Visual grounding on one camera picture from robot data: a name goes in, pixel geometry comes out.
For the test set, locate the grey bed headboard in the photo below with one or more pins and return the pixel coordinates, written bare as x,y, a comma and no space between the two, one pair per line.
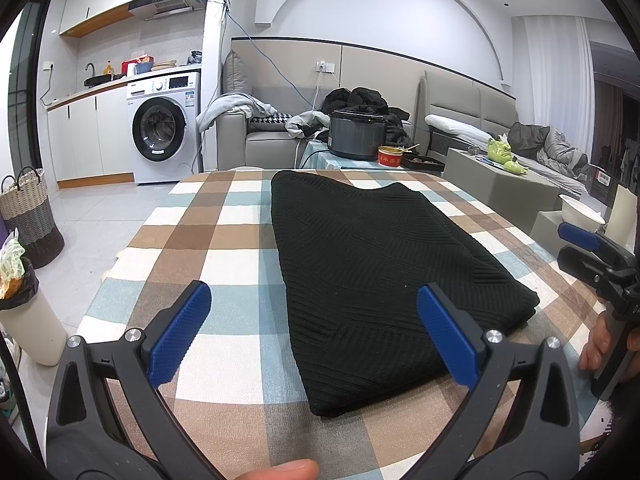
470,105

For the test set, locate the dark grey jacket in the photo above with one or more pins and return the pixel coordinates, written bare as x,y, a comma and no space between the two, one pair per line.
545,145

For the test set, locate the black trash bag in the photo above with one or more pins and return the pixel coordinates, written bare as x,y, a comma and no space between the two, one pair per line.
27,292

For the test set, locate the green plush toy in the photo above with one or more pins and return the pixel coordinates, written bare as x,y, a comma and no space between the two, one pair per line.
502,152

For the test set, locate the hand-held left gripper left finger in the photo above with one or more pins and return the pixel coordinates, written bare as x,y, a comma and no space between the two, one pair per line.
180,330

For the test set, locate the grey garment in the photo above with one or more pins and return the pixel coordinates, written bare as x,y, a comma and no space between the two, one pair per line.
305,125

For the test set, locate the white pillow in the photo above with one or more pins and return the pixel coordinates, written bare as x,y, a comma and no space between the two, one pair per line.
457,127

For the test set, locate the white washing machine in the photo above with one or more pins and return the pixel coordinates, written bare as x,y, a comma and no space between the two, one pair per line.
165,130

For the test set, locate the blue basin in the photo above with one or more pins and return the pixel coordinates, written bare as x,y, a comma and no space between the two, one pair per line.
144,67

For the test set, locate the cream board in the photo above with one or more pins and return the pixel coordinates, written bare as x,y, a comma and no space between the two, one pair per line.
622,215

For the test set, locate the light grey hoodie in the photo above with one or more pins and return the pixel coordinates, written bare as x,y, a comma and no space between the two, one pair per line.
230,105

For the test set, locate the white wall socket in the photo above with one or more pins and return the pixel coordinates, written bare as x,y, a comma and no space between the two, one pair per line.
325,67

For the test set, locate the steel range hood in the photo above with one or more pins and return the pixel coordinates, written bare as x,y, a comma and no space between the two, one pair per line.
167,5

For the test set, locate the woven laundry basket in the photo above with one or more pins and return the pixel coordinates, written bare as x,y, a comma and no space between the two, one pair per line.
30,220

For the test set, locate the plaid blanket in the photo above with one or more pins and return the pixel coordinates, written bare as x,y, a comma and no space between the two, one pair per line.
200,240

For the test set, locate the wooden chopsticks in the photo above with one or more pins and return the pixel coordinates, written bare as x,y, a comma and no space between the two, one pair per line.
410,148

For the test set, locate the grey ottoman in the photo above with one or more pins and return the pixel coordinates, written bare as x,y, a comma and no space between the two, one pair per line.
545,225

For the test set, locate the grey cushion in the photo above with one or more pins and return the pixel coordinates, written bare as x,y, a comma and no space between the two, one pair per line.
236,75

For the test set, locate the cream trash bin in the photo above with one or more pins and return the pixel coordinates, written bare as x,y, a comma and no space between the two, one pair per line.
35,335

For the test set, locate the white curtain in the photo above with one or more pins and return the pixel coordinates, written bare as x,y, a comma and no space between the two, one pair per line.
552,85

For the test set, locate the black box red label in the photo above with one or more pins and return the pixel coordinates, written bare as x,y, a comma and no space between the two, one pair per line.
602,182

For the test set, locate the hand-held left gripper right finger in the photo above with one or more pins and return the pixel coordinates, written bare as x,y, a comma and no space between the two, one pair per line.
447,335

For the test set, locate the dark grey rice cooker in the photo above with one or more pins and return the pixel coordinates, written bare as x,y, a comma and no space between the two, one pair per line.
355,135

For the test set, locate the dark glass door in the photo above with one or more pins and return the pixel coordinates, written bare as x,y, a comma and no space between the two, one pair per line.
27,90

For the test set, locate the white base cabinets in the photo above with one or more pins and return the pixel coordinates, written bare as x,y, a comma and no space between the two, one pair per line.
90,135

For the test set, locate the black kitchen faucet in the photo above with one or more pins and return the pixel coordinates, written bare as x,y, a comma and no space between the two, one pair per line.
91,70

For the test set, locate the black food tray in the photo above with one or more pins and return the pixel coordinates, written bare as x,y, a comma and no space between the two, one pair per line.
422,163

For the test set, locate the houndstooth pillow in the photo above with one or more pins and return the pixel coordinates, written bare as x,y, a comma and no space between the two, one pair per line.
272,118

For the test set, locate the person's left hand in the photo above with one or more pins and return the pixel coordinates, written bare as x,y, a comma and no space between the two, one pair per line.
280,471

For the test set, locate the white bowl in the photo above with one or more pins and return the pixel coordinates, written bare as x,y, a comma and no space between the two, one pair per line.
582,212

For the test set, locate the crumpled snack wrappers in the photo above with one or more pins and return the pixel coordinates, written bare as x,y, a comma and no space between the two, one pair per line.
10,265

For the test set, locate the person's right hand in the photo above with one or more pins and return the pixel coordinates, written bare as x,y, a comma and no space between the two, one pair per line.
597,345

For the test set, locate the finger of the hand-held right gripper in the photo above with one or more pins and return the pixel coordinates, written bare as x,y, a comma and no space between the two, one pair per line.
585,267
577,235

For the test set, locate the black knit sweater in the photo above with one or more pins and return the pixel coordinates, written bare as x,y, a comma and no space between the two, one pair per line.
380,270

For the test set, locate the grey sofa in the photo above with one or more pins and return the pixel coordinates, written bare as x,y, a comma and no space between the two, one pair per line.
265,150

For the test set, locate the red noodle cup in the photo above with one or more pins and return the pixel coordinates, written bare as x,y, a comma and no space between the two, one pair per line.
391,157

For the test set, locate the yellow bottle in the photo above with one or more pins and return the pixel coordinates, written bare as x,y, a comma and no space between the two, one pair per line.
108,69

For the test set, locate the teal cloth side table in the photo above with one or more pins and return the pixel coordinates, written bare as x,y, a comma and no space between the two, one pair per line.
317,160

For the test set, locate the black jacket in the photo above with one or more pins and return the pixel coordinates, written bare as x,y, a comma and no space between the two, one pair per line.
365,100

